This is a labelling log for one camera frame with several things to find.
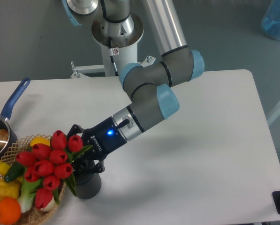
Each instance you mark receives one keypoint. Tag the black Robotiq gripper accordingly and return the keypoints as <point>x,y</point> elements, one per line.
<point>104,138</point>

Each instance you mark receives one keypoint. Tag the red tulip bouquet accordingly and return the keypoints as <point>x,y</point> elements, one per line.
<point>47,166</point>

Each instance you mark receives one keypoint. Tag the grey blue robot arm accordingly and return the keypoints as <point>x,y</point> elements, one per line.
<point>148,87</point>

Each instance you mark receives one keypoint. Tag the dark grey ribbed vase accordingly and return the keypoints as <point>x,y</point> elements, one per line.
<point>87,185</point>

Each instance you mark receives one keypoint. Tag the yellow squash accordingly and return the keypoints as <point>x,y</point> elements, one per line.
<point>39,140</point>

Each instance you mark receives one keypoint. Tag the white garlic bulb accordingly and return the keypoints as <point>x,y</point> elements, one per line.
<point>49,206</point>

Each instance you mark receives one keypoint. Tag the dark green cucumber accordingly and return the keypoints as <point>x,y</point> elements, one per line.
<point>14,173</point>

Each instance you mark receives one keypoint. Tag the green bok choy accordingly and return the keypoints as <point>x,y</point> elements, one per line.
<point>26,197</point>

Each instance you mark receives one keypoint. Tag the yellow banana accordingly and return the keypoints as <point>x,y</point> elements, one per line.
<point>3,168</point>

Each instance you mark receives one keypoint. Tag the woven wicker basket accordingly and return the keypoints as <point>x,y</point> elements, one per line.
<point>33,216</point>

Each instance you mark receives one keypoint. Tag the yellow corn cob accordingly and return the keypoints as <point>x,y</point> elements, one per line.
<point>9,189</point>

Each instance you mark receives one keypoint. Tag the orange fruit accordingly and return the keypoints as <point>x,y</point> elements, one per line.
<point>10,211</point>

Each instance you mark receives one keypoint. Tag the blue plastic bag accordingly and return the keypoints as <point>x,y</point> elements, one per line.
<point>270,23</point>

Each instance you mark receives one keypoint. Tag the blue handled saucepan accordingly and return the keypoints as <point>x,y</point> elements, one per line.
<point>6,113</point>

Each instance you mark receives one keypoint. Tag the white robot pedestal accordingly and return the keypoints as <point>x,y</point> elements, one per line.
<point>119,46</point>

